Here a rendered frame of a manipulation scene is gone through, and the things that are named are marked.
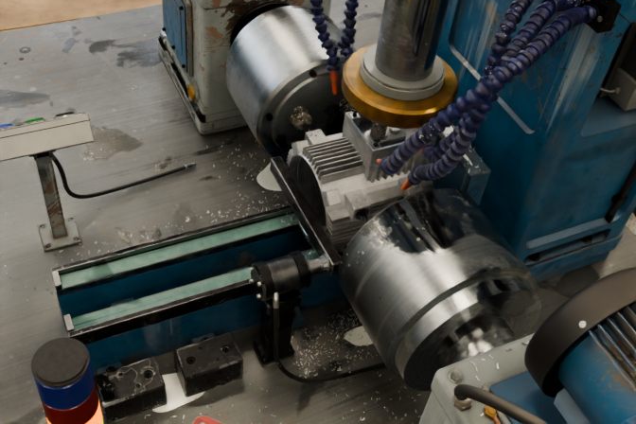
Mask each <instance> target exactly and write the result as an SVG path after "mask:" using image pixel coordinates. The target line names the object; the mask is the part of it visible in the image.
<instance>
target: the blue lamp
mask: <svg viewBox="0 0 636 424"><path fill-rule="evenodd" d="M34 380H35V383H36V386H37V389H38V392H39V395H40V398H41V400H42V401H43V403H44V404H46V405H47V406H49V407H51V408H54V409H60V410H64V409H70V408H73V407H76V406H78V405H80V404H81V403H82V402H83V401H84V400H86V399H87V398H88V397H89V396H90V395H91V393H92V391H93V389H94V385H95V378H94V374H93V369H92V364H91V360H90V362H89V366H88V368H87V370H86V372H85V373H84V374H83V376H82V377H81V378H80V379H78V380H77V381H75V382H73V383H71V384H69V385H66V386H63V387H49V386H45V385H43V384H41V383H39V382H38V381H37V380H36V379H35V378H34Z"/></svg>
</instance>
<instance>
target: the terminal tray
mask: <svg viewBox="0 0 636 424"><path fill-rule="evenodd" d="M371 122H372V121H371V120H369V119H367V118H366V117H364V116H363V115H361V114H360V113H357V115H356V117H354V116H353V112H347V113H345V114H344V125H343V135H342V137H346V139H348V142H349V141H351V145H352V144H353V148H356V151H358V156H359V155H360V156H361V160H363V163H362V165H365V170H364V175H365V178H366V181H367V182H368V181H370V182H371V183H374V181H375V179H377V180H378V181H380V179H381V178H382V177H383V178H384V179H385V180H386V179H387V178H388V176H391V177H392V178H394V176H395V174H396V175H397V176H400V174H401V172H403V173H404V174H407V172H408V170H410V171H412V168H413V167H415V166H420V165H427V164H429V163H430V161H428V159H426V158H424V157H423V156H422V152H421V151H420V150H419V151H418V153H416V154H414V156H413V157H412V158H410V159H409V160H408V161H407V163H405V164H404V166H403V167H402V168H401V169H400V171H399V172H398V173H395V174H393V175H387V174H385V173H384V172H383V171H382V170H381V169H380V165H379V164H378V163H377V160H378V159H382V158H383V157H386V156H389V157H390V155H392V154H393V153H394V150H395V149H397V148H398V147H399V145H400V144H402V143H404V142H402V141H403V140H404V141H405V140H406V139H407V138H409V137H410V135H412V134H413V133H415V132H416V131H417V130H418V129H420V128H422V127H420V128H415V129H398V128H391V127H387V131H386V135H385V137H384V138H382V139H381V141H380V142H379V143H378V146H377V147H374V143H375V142H374V140H373V139H372V138H373V137H372V136H370V135H369V134H370V133H371V127H372V125H373V124H372V123H371ZM368 124H369V126H368ZM364 126H365V130H364V129H363V127H364ZM368 129H369V132H368ZM405 133H406V135H405ZM436 138H437V137H436ZM436 138H435V139H432V141H431V142H430V143H429V144H427V145H433V146H434V145H435V142H436ZM370 141H371V142H372V143H370ZM400 142H401V143H400ZM384 146H385V147H384Z"/></svg>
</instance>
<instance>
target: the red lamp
mask: <svg viewBox="0 0 636 424"><path fill-rule="evenodd" d="M41 402H42V404H43V407H44V412H45V416H46V418H47V420H48V421H49V422H50V423H51V424H86V423H87V422H88V421H90V420H91V419H92V417H93V416H94V415H95V413H96V412H97V408H98V395H97V388H96V383H95V385H94V389H93V391H92V393H91V395H90V396H89V397H88V398H87V399H86V400H84V401H83V402H82V403H81V404H80V405H78V406H76V407H73V408H70V409H64V410H60V409H54V408H51V407H49V406H47V405H46V404H44V403H43V401H42V400H41Z"/></svg>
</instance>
